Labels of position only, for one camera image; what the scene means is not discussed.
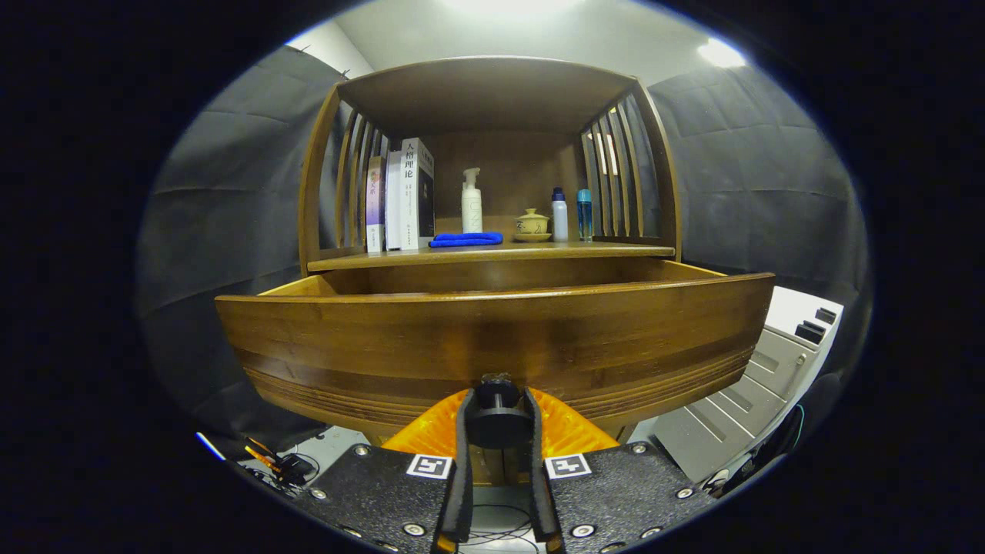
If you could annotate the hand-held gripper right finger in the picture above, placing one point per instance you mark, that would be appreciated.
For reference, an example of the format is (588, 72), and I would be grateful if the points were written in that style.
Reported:
(539, 485)

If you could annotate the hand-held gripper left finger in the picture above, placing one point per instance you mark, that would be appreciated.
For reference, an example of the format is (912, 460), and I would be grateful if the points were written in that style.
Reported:
(462, 477)

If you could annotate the black drawer knob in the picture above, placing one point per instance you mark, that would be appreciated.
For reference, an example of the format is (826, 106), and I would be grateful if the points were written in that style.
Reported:
(499, 423)

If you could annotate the wooden drawer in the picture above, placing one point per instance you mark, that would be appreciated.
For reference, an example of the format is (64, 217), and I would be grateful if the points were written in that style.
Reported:
(462, 338)

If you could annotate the grey metal filing cabinet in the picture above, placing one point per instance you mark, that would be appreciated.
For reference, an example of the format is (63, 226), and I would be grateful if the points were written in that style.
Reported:
(739, 400)

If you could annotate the wooden countertop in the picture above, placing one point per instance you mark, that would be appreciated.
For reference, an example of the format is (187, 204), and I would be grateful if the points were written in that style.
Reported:
(539, 251)

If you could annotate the orange and black tool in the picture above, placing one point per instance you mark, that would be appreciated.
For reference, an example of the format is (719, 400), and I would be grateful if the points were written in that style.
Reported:
(288, 464)

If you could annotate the blue folded cloth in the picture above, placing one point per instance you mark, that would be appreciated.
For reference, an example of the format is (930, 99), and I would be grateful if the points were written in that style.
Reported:
(465, 240)

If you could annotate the beige ceramic saucer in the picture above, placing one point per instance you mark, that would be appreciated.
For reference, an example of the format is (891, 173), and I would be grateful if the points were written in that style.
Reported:
(532, 237)

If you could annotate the beige lidded tea cup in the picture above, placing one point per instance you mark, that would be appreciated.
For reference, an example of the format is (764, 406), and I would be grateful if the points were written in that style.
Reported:
(532, 223)

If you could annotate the white bottle with blue cap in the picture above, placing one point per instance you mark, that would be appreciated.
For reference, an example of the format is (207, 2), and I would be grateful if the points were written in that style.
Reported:
(559, 223)

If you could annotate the clear blue bottle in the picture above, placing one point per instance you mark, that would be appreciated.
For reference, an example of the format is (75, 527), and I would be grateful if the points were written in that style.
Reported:
(585, 219)

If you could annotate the white pump bottle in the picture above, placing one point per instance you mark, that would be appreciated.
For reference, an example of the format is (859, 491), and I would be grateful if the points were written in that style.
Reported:
(472, 208)

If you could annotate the thick white and black book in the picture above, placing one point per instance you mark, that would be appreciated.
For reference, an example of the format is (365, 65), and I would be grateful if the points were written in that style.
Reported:
(412, 200)

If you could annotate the purple book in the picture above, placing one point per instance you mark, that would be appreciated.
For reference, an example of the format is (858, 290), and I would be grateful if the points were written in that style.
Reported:
(375, 208)

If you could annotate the thin white book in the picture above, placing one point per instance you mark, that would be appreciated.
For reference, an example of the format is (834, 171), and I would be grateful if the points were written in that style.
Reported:
(393, 200)

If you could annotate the small ceiling light panel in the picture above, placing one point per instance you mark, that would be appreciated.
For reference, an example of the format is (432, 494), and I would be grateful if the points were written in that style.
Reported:
(721, 54)

